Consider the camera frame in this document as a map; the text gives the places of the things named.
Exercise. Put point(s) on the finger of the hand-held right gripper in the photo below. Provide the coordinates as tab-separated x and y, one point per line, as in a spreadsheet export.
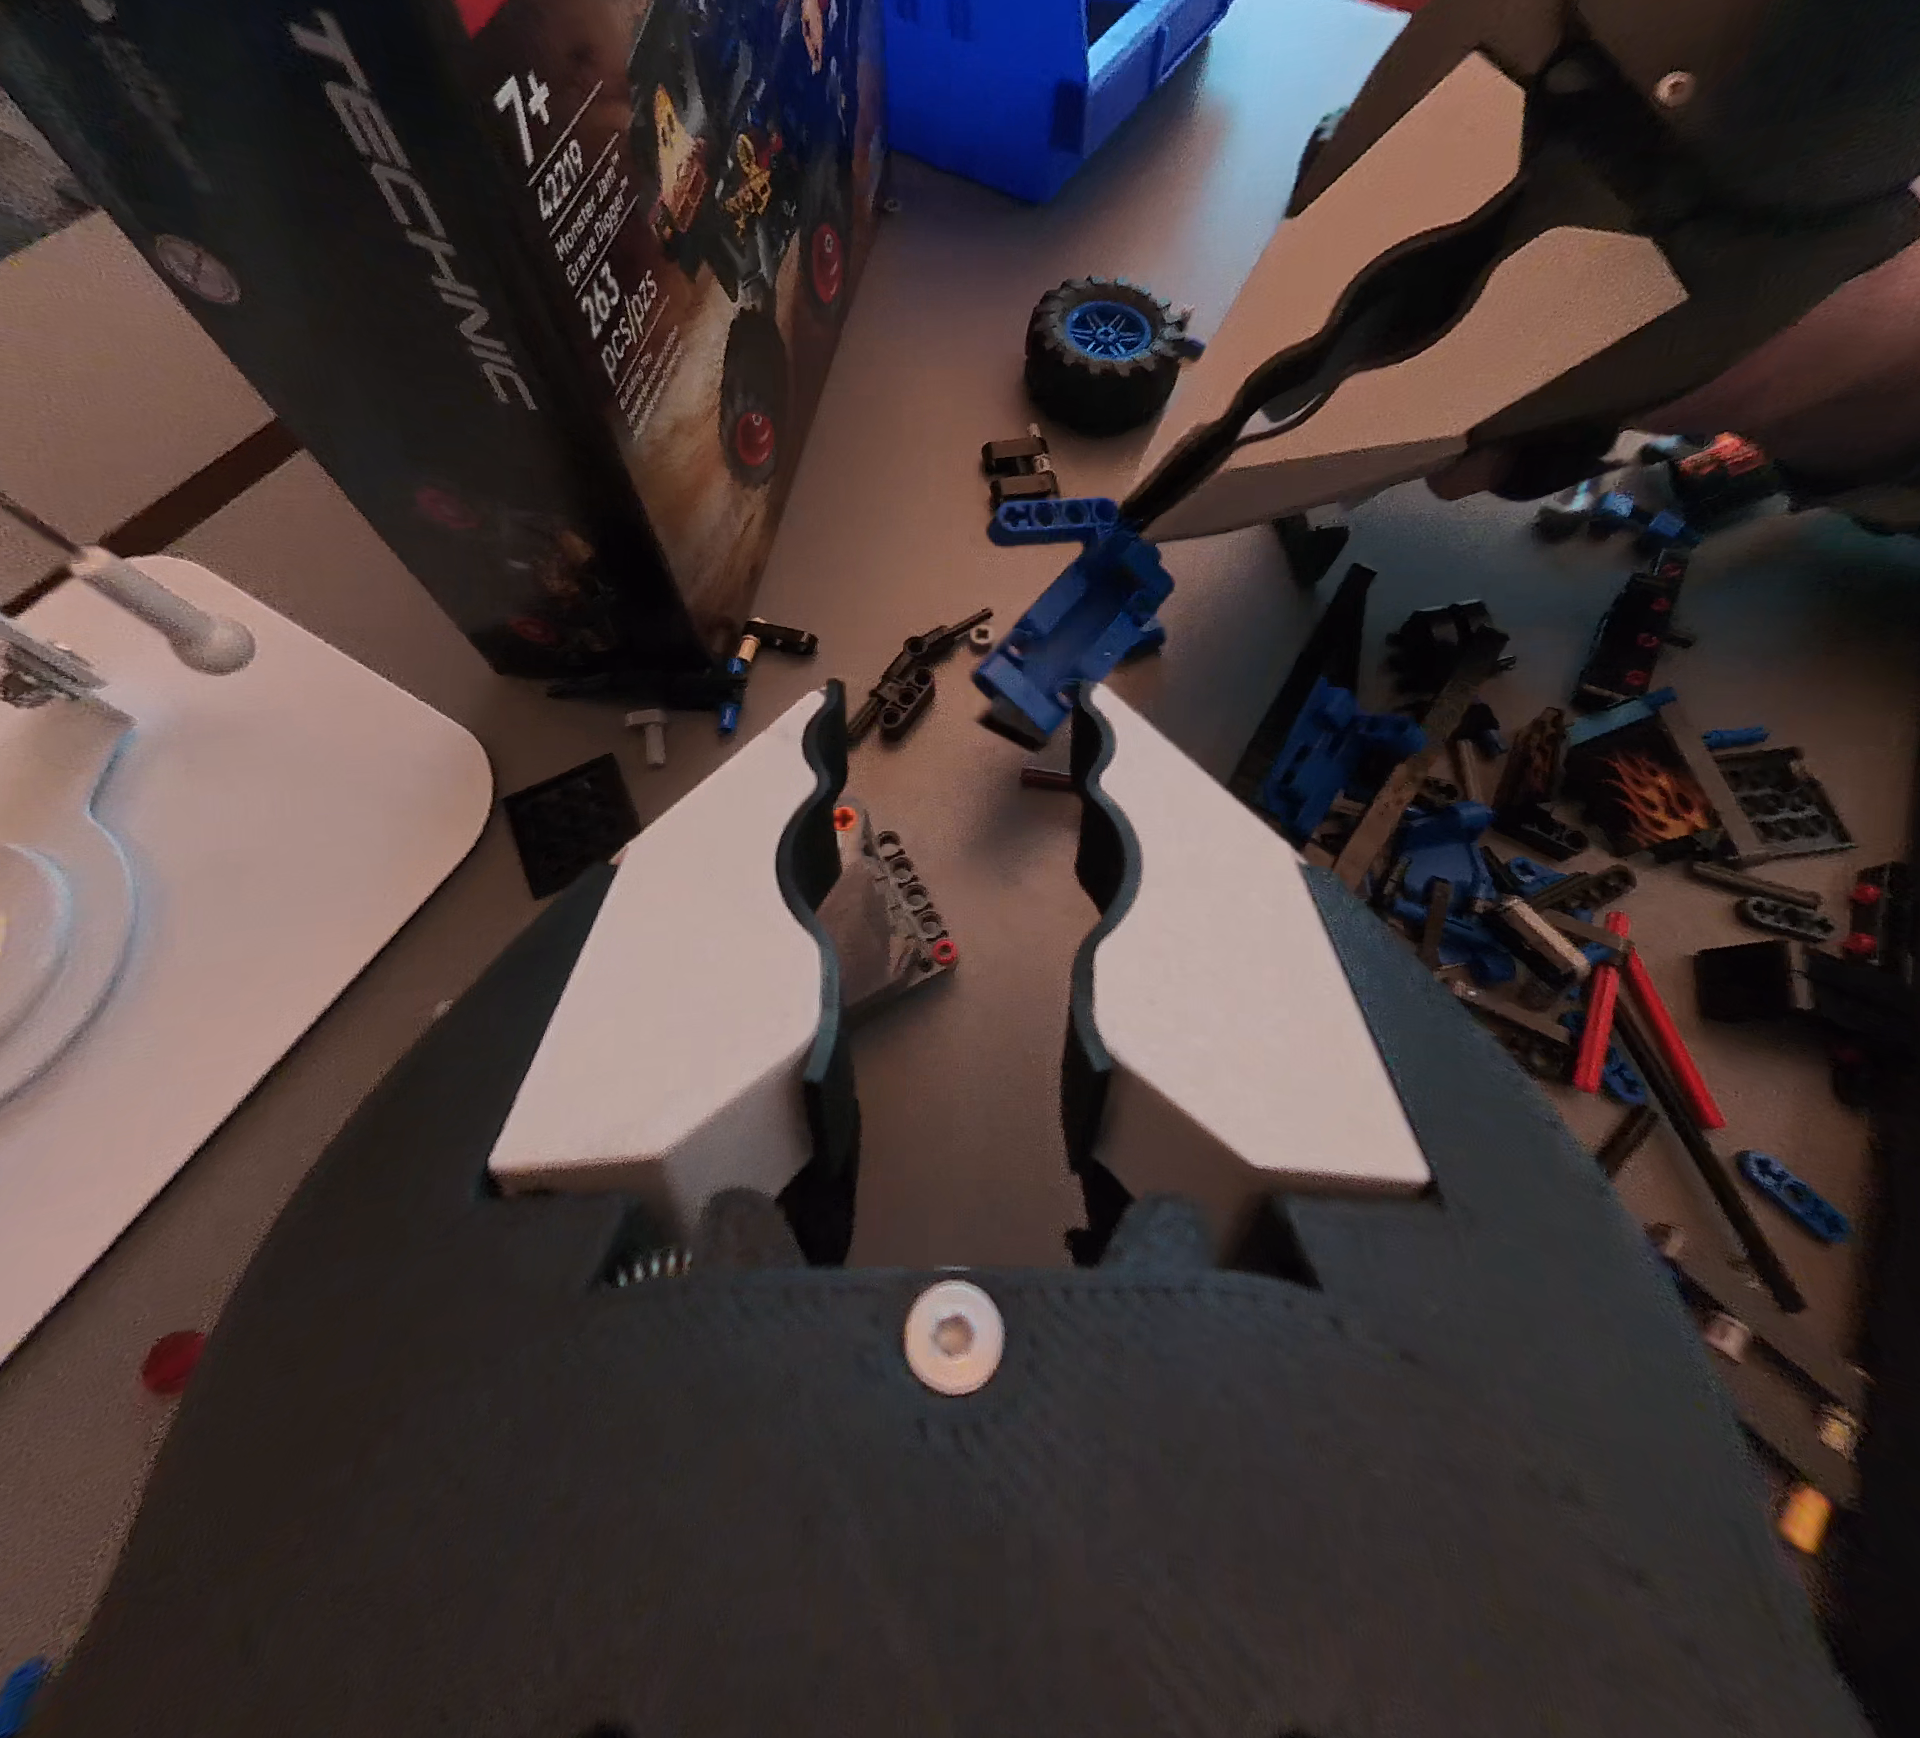
1470	373
1397	165

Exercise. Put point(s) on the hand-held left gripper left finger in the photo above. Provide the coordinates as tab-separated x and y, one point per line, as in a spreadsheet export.
660	1019

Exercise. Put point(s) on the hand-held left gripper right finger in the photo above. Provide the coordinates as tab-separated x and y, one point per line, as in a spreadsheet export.
1262	1019

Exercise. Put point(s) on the grey toy pull-back motor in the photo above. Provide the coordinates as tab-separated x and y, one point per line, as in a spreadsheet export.
892	914

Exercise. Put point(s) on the blue toy frame piece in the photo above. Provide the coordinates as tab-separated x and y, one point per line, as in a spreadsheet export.
1074	622

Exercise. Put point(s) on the white desk stand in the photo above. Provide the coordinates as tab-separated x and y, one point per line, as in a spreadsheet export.
213	869

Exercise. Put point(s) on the grey desk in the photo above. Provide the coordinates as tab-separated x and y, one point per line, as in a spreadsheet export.
901	419

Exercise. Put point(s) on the person's right hand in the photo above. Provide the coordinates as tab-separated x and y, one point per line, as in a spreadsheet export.
1830	391

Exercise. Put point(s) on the black grille toy panel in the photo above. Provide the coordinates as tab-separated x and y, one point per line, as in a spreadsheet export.
569	825

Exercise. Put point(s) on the blue toy scoop piece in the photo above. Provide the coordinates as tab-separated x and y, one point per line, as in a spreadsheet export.
1336	763

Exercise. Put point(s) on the pile of loose toy parts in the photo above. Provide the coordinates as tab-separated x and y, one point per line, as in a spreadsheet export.
1500	869

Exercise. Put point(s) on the black wheel blue rim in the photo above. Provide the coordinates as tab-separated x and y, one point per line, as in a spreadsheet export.
1107	353

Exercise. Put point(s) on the red toy axle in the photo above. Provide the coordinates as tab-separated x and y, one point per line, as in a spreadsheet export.
1637	1019

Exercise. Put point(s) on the black blue toy axle piece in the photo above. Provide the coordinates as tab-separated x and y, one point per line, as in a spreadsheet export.
750	645

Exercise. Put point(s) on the black toy pin connector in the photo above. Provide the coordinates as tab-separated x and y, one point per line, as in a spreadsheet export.
918	674

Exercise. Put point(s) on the black panel flame sticker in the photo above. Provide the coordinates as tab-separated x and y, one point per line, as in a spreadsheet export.
1649	794

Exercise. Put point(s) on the small black toy connector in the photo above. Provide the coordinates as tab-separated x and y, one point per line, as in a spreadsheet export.
1022	463

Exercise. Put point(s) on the blue toy beam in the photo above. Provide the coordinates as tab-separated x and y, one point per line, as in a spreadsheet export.
1794	1194

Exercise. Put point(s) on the small red toy disc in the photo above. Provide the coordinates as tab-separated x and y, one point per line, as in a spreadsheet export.
172	1359

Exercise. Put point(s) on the monster truck toy set box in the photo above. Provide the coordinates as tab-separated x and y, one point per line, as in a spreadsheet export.
451	209

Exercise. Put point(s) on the black perforated board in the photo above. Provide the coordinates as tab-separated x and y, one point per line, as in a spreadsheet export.
1889	1620

